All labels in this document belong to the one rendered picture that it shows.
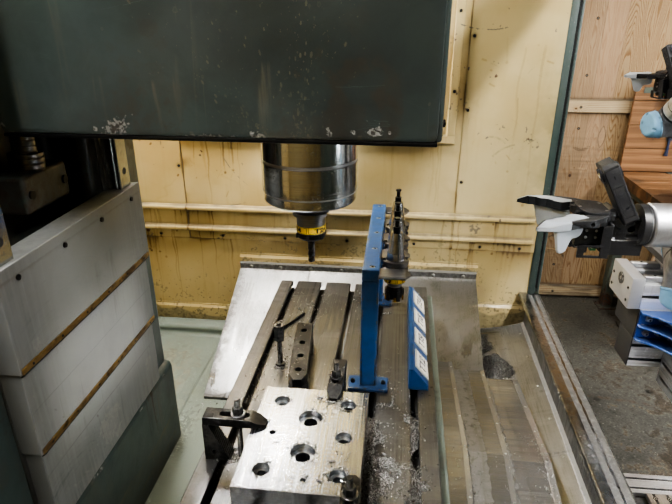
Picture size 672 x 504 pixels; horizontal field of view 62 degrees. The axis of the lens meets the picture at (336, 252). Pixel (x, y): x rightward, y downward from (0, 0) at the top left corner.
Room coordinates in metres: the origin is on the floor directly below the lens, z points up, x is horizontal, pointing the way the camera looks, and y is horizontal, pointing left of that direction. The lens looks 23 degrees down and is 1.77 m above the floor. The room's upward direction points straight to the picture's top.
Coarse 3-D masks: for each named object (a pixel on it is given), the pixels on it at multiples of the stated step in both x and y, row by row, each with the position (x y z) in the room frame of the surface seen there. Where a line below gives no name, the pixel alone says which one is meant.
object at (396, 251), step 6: (396, 234) 1.19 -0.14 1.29; (402, 234) 1.20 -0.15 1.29; (390, 240) 1.20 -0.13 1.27; (396, 240) 1.19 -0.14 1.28; (402, 240) 1.19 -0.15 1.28; (390, 246) 1.19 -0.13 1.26; (396, 246) 1.19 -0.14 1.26; (402, 246) 1.19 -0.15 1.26; (390, 252) 1.19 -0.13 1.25; (396, 252) 1.18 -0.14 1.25; (402, 252) 1.19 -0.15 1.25; (390, 258) 1.19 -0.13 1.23; (396, 258) 1.18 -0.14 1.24; (402, 258) 1.19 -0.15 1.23
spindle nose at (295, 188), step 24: (264, 144) 0.87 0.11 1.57; (288, 144) 0.84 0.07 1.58; (312, 144) 0.83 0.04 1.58; (264, 168) 0.87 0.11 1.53; (288, 168) 0.84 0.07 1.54; (312, 168) 0.83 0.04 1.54; (336, 168) 0.85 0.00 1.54; (264, 192) 0.89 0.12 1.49; (288, 192) 0.84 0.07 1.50; (312, 192) 0.83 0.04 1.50; (336, 192) 0.85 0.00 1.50
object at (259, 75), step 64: (0, 0) 0.83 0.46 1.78; (64, 0) 0.82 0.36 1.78; (128, 0) 0.81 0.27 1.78; (192, 0) 0.80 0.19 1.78; (256, 0) 0.79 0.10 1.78; (320, 0) 0.78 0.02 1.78; (384, 0) 0.77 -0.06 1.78; (448, 0) 0.77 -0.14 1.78; (0, 64) 0.84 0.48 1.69; (64, 64) 0.82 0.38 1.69; (128, 64) 0.81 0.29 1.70; (192, 64) 0.80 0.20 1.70; (256, 64) 0.79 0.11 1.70; (320, 64) 0.78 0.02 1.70; (384, 64) 0.77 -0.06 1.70; (64, 128) 0.83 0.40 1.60; (128, 128) 0.82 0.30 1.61; (192, 128) 0.80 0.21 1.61; (256, 128) 0.79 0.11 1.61; (320, 128) 0.78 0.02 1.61; (384, 128) 0.77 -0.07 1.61
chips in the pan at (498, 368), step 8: (488, 344) 1.72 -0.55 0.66; (488, 360) 1.62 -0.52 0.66; (496, 360) 1.61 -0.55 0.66; (504, 360) 1.62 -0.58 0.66; (488, 368) 1.57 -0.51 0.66; (496, 368) 1.57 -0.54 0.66; (504, 368) 1.57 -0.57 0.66; (512, 368) 1.57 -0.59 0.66; (488, 376) 1.53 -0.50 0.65; (496, 376) 1.53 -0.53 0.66; (504, 376) 1.53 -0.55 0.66
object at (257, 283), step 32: (256, 288) 1.86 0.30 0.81; (352, 288) 1.84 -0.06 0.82; (384, 288) 1.83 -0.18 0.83; (448, 288) 1.82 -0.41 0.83; (256, 320) 1.72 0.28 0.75; (448, 320) 1.69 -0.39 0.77; (224, 352) 1.61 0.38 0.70; (448, 352) 1.57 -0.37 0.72; (480, 352) 1.57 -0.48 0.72; (224, 384) 1.49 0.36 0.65
